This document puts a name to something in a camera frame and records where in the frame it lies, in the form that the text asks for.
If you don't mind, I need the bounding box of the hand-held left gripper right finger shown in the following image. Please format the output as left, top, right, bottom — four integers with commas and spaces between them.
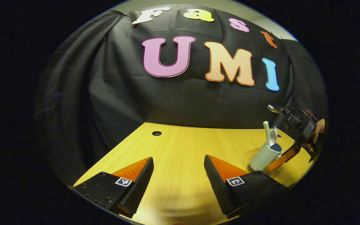
204, 155, 288, 219

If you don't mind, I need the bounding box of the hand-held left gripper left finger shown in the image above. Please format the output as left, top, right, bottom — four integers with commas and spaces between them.
74, 156, 154, 218

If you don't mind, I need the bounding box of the grey cup with wooden handle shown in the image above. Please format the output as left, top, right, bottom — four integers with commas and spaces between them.
250, 142, 283, 172

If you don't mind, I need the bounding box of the white toothpaste tube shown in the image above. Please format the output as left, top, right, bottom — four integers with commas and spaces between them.
269, 126, 278, 145

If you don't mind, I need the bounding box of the pale green toothbrush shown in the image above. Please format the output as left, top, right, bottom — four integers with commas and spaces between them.
263, 121, 272, 147

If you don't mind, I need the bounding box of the wooden desktop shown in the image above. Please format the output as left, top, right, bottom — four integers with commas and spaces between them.
74, 122, 313, 225

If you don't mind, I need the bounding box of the black backdrop cloth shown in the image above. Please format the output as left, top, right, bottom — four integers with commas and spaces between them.
35, 4, 329, 188

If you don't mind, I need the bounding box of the black cable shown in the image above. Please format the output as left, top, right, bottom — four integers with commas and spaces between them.
281, 106, 318, 123

